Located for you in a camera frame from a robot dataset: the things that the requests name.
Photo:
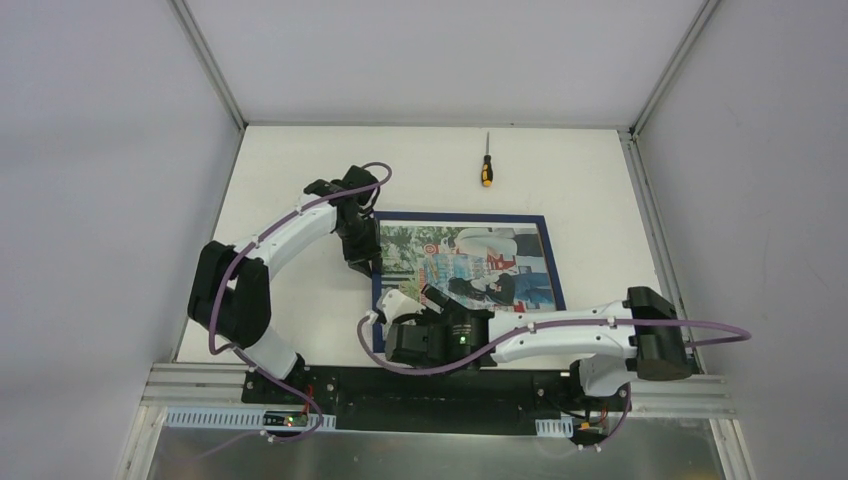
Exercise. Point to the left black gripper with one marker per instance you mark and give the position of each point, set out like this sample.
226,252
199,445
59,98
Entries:
361,248

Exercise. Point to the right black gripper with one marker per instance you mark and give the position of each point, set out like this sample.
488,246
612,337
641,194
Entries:
441,302

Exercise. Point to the wooden picture frame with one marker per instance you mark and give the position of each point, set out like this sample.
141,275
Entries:
483,261

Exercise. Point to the yellow black screwdriver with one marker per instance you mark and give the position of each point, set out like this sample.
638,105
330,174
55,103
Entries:
487,168

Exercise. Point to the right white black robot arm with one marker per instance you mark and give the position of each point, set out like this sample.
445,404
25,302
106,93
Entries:
613,344

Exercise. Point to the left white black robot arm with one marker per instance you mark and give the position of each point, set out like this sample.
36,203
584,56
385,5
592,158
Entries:
231,296

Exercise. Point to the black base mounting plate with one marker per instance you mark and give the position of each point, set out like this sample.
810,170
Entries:
487,402

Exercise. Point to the left green circuit board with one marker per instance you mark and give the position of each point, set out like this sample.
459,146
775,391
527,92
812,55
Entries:
283,419

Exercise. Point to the right orange connector board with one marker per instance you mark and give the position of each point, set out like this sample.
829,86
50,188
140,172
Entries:
594,432

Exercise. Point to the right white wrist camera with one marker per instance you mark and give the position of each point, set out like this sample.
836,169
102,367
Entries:
394,304

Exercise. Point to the right white slotted cable duct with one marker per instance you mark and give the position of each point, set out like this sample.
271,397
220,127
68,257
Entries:
561,427

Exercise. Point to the white slotted cable duct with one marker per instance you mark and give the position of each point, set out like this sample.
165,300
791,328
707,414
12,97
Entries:
561,427
236,419

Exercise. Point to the left white slotted cable duct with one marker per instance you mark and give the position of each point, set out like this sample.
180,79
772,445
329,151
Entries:
236,419

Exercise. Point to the aluminium rail beam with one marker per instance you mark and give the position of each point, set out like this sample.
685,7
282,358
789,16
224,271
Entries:
215,384

